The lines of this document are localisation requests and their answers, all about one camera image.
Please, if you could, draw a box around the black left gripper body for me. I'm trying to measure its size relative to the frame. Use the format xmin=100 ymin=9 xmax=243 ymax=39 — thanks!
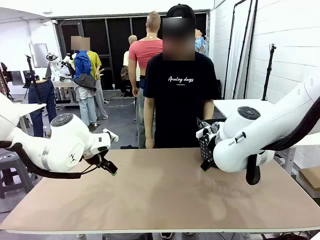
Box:
xmin=82 ymin=149 xmax=104 ymax=166

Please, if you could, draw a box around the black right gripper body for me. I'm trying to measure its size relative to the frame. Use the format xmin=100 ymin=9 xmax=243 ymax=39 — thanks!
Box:
xmin=207 ymin=134 xmax=219 ymax=154

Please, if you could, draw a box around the person's left forearm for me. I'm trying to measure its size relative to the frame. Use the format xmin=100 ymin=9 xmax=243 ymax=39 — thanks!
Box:
xmin=203 ymin=99 xmax=215 ymax=120

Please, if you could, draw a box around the person's right forearm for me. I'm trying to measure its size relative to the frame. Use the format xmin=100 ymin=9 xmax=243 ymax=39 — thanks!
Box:
xmin=143 ymin=97 xmax=156 ymax=140

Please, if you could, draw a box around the person's right hand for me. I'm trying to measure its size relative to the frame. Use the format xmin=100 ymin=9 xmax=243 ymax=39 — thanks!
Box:
xmin=144 ymin=137 xmax=156 ymax=150

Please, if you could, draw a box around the black perforated plastic basket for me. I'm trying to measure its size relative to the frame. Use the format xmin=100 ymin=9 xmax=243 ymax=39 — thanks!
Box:
xmin=196 ymin=117 xmax=227 ymax=163

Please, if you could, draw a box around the person's black t-shirt torso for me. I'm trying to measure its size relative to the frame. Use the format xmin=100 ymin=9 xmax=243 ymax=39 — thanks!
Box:
xmin=143 ymin=51 xmax=222 ymax=150

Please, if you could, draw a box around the background work table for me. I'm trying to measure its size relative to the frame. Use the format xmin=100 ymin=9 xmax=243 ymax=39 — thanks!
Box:
xmin=53 ymin=80 xmax=76 ymax=103

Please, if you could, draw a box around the grey plastic stool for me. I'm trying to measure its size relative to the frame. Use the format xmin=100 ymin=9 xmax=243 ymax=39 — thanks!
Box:
xmin=0 ymin=151 xmax=38 ymax=200

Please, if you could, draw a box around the seated background person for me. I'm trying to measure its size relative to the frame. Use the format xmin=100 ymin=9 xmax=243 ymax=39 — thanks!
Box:
xmin=120 ymin=65 xmax=132 ymax=97

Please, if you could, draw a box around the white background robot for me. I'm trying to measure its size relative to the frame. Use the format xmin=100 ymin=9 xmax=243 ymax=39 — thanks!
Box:
xmin=46 ymin=52 xmax=76 ymax=81

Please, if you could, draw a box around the brown cardboard box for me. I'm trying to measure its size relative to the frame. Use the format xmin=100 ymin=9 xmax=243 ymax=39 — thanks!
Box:
xmin=298 ymin=166 xmax=320 ymax=198

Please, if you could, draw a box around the black cap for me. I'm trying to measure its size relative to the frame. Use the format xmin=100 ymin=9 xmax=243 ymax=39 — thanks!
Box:
xmin=166 ymin=3 xmax=196 ymax=20

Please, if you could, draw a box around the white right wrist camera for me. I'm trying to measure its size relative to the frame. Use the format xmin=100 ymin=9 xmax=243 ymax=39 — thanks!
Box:
xmin=195 ymin=126 xmax=216 ymax=139

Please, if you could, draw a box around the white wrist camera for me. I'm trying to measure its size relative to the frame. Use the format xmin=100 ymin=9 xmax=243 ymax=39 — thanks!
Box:
xmin=195 ymin=126 xmax=216 ymax=139
xmin=102 ymin=128 xmax=119 ymax=144

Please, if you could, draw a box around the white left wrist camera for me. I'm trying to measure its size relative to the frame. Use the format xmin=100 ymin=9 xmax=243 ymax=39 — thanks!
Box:
xmin=102 ymin=128 xmax=119 ymax=144

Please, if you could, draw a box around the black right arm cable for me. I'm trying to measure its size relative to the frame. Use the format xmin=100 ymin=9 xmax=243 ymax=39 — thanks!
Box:
xmin=245 ymin=96 xmax=320 ymax=186

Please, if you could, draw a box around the black camera tripod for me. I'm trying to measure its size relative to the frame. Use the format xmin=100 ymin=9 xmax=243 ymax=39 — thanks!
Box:
xmin=24 ymin=54 xmax=47 ymax=137
xmin=261 ymin=43 xmax=277 ymax=101

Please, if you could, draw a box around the black wall pipe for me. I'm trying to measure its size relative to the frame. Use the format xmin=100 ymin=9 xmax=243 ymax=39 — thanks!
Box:
xmin=243 ymin=0 xmax=259 ymax=100
xmin=223 ymin=0 xmax=247 ymax=100

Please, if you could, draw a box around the grey wall board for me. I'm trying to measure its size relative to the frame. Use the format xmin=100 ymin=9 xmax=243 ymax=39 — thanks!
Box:
xmin=28 ymin=43 xmax=49 ymax=68

